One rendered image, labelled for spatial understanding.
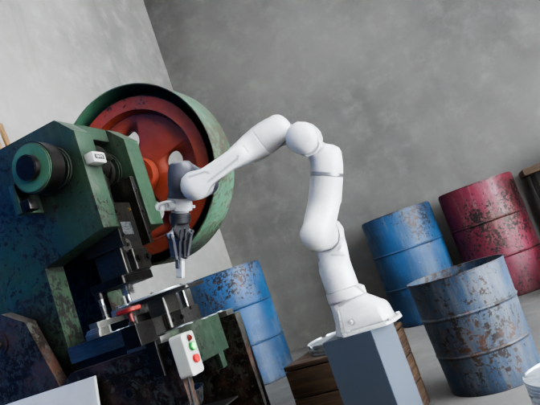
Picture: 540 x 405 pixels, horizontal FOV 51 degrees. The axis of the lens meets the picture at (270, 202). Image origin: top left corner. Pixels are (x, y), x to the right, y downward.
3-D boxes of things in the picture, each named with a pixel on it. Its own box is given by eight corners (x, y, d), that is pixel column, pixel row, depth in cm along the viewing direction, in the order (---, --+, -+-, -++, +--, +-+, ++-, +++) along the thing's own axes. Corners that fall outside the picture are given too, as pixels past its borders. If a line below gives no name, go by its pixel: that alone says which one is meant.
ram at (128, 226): (159, 265, 223) (137, 194, 227) (137, 269, 209) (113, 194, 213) (124, 279, 229) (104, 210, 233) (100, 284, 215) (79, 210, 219)
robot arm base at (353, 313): (408, 311, 187) (393, 271, 189) (388, 325, 171) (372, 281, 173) (350, 327, 199) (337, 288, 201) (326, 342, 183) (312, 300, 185)
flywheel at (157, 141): (258, 153, 257) (145, 75, 280) (239, 149, 239) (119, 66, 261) (181, 282, 272) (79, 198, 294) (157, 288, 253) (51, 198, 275)
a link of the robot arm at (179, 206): (197, 197, 205) (197, 212, 206) (171, 194, 212) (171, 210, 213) (173, 199, 195) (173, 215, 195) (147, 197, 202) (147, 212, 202)
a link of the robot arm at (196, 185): (255, 128, 202) (188, 178, 208) (243, 126, 184) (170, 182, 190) (273, 153, 202) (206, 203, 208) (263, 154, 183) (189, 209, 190)
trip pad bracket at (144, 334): (169, 374, 183) (151, 314, 185) (153, 382, 174) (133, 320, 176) (154, 378, 185) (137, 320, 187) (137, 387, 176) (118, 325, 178)
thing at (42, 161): (160, 186, 253) (148, 149, 255) (51, 182, 191) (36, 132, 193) (128, 201, 259) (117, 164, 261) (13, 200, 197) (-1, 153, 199)
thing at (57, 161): (84, 194, 204) (67, 136, 207) (62, 193, 193) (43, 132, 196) (38, 214, 212) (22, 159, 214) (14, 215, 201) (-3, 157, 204)
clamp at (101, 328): (129, 326, 209) (121, 299, 211) (100, 336, 194) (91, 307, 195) (116, 330, 211) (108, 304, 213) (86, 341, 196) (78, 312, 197)
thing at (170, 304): (214, 312, 214) (203, 277, 216) (197, 319, 201) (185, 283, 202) (161, 330, 222) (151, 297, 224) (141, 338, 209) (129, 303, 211)
